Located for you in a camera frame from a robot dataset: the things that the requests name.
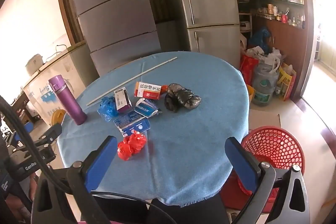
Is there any thin white rod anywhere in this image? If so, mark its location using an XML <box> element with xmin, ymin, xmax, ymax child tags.
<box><xmin>87</xmin><ymin>56</ymin><xmax>178</xmax><ymax>106</ymax></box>

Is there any black plastic bag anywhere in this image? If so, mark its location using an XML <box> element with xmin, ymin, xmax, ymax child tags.
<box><xmin>164</xmin><ymin>83</ymin><xmax>202</xmax><ymax>112</ymax></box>

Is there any yellow fan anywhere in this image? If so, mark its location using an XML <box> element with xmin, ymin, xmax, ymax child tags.
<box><xmin>51</xmin><ymin>109</ymin><xmax>67</xmax><ymax>126</ymax></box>

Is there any white purple medicine box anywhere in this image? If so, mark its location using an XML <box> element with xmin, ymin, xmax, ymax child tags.
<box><xmin>114</xmin><ymin>88</ymin><xmax>133</xmax><ymax>113</ymax></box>

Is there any wooden shelf cabinet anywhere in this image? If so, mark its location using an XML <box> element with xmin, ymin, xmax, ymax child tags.
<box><xmin>231</xmin><ymin>0</ymin><xmax>315</xmax><ymax>101</ymax></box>

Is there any purple thermos bottle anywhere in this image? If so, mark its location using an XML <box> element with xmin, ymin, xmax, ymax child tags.
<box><xmin>48</xmin><ymin>75</ymin><xmax>88</xmax><ymax>125</ymax></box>

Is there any grey three-door fridge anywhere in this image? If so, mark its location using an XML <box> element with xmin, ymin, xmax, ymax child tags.
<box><xmin>67</xmin><ymin>0</ymin><xmax>162</xmax><ymax>77</ymax></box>

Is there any red plastic basket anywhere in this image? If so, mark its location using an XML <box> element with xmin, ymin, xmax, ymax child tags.
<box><xmin>220</xmin><ymin>126</ymin><xmax>306</xmax><ymax>214</ymax></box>

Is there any blue white box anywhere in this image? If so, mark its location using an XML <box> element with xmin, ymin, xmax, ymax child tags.
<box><xmin>133</xmin><ymin>98</ymin><xmax>161</xmax><ymax>118</ymax></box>
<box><xmin>113</xmin><ymin>111</ymin><xmax>151</xmax><ymax>137</ymax></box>

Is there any red plastic bag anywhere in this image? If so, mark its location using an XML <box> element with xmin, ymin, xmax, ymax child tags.
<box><xmin>117</xmin><ymin>130</ymin><xmax>147</xmax><ymax>161</ymax></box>

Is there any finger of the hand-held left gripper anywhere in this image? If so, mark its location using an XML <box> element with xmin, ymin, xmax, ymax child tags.
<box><xmin>38</xmin><ymin>123</ymin><xmax>63</xmax><ymax>147</ymax></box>

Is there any white plastic bag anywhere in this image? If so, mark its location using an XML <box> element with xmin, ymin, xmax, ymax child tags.
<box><xmin>245</xmin><ymin>46</ymin><xmax>282</xmax><ymax>67</ymax></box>

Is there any white chest freezer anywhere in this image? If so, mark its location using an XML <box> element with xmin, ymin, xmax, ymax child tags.
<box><xmin>22</xmin><ymin>42</ymin><xmax>99</xmax><ymax>127</ymax></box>

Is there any yellow bucket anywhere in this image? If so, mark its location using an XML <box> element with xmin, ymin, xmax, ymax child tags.
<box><xmin>246</xmin><ymin>84</ymin><xmax>256</xmax><ymax>105</ymax></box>

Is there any large clear water jug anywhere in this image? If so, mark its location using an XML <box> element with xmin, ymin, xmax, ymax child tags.
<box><xmin>251</xmin><ymin>63</ymin><xmax>279</xmax><ymax>106</ymax></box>

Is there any white rice cooker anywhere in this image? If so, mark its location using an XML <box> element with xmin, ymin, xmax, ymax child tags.
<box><xmin>25</xmin><ymin>54</ymin><xmax>45</xmax><ymax>75</ymax></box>

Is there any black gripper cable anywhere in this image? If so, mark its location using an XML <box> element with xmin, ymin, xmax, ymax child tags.
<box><xmin>0</xmin><ymin>95</ymin><xmax>176</xmax><ymax>224</ymax></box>

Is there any yellow shopping bag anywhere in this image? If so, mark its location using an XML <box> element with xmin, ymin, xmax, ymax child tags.
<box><xmin>276</xmin><ymin>63</ymin><xmax>297</xmax><ymax>102</ymax></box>

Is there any blue tablecloth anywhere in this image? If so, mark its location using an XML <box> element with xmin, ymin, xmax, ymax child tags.
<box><xmin>56</xmin><ymin>51</ymin><xmax>250</xmax><ymax>208</ymax></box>

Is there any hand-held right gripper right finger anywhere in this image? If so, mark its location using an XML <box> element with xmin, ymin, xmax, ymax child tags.
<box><xmin>224</xmin><ymin>137</ymin><xmax>310</xmax><ymax>224</ymax></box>

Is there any orange white medicine box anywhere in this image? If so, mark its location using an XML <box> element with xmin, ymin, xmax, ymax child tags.
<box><xmin>134</xmin><ymin>81</ymin><xmax>162</xmax><ymax>100</ymax></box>

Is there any large blue plastic bag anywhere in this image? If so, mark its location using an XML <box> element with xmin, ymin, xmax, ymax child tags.
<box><xmin>248</xmin><ymin>27</ymin><xmax>271</xmax><ymax>54</ymax></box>

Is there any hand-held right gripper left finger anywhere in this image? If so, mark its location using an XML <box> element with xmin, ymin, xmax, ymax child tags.
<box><xmin>31</xmin><ymin>135</ymin><xmax>118</xmax><ymax>224</ymax></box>

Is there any red shopping bag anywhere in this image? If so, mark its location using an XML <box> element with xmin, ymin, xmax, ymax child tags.
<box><xmin>239</xmin><ymin>52</ymin><xmax>259</xmax><ymax>85</ymax></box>

